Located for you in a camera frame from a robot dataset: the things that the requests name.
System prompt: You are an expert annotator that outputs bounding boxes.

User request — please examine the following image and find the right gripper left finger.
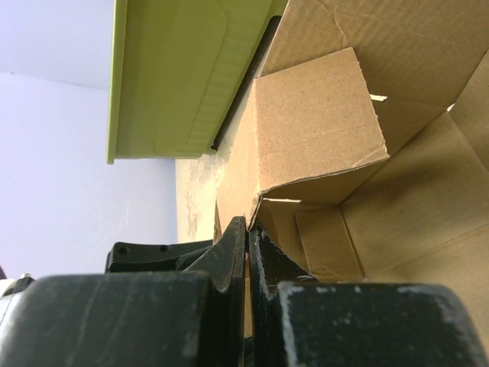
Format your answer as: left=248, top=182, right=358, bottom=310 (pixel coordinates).
left=1, top=217, right=247, bottom=366

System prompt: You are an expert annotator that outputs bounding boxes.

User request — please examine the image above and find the olive green plastic basket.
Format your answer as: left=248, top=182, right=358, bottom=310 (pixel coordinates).
left=106, top=1, right=286, bottom=164

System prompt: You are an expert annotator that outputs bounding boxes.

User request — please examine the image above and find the brown cardboard box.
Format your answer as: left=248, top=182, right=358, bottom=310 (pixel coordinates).
left=215, top=1, right=488, bottom=339

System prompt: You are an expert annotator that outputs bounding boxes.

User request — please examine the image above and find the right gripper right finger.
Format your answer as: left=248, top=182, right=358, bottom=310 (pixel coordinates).
left=248, top=223, right=488, bottom=366

